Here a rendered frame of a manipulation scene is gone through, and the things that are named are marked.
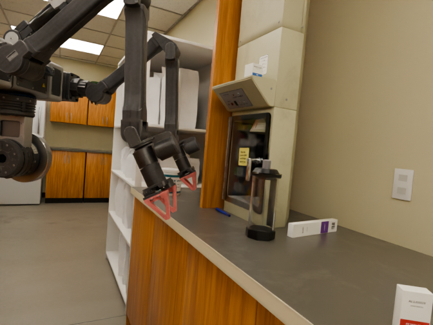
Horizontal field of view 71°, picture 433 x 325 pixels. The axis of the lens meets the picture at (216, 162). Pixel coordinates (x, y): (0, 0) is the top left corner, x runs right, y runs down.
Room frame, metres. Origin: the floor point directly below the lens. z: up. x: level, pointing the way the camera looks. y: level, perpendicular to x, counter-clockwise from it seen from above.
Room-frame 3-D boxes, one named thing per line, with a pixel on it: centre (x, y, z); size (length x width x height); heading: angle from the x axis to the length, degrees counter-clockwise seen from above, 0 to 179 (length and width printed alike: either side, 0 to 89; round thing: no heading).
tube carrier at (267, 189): (1.05, -0.17, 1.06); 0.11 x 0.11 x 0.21
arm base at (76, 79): (1.38, 0.64, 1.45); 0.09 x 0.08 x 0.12; 177
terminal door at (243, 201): (1.30, -0.12, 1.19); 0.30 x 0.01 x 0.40; 27
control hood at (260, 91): (1.28, -0.08, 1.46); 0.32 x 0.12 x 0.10; 28
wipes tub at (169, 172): (1.76, 0.26, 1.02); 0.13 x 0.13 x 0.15
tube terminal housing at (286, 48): (1.36, -0.24, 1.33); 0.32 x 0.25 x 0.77; 28
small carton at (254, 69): (1.20, -0.11, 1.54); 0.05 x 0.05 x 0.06; 33
